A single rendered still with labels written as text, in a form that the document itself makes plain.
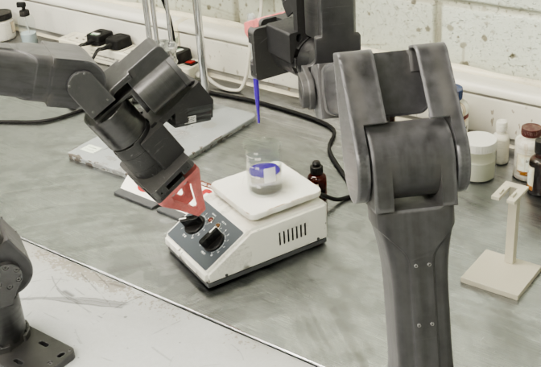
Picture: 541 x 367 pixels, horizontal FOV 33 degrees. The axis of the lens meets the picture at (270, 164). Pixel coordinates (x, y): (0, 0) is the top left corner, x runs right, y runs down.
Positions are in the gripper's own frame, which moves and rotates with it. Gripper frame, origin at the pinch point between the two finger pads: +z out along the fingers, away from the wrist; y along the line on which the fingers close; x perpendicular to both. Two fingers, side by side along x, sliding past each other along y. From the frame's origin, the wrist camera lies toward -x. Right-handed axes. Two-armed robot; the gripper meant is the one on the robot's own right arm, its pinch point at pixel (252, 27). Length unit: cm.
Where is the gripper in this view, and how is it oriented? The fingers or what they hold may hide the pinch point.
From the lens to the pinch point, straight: 119.3
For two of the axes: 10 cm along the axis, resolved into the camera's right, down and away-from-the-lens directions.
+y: -8.5, 2.9, -4.5
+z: -5.3, -3.6, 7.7
